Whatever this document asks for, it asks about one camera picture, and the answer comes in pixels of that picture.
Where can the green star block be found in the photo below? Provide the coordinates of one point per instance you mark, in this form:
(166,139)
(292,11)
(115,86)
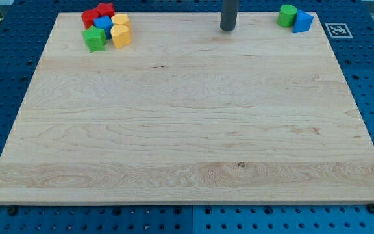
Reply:
(94,38)

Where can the blue cube block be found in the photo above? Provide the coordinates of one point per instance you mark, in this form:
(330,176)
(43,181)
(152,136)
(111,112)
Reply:
(105,23)

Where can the red cylinder block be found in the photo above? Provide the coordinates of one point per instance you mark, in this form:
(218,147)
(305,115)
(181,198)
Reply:
(88,17)

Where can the white fiducial marker tag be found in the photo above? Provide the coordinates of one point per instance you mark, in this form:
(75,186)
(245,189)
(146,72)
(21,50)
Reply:
(338,30)

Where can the yellow heart block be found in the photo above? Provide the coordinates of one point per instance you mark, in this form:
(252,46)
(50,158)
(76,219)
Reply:
(121,36)

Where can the blue triangle block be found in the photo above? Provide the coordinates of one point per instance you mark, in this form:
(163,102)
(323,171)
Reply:
(302,22)

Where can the yellow cylinder block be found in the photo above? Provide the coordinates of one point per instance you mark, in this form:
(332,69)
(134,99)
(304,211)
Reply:
(121,19)

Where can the green cylinder block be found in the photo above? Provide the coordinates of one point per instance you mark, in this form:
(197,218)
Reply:
(287,15)

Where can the red star block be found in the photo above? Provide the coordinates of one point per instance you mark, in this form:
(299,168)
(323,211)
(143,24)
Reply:
(105,9)

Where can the wooden board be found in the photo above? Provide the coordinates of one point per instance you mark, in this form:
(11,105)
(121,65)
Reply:
(187,114)

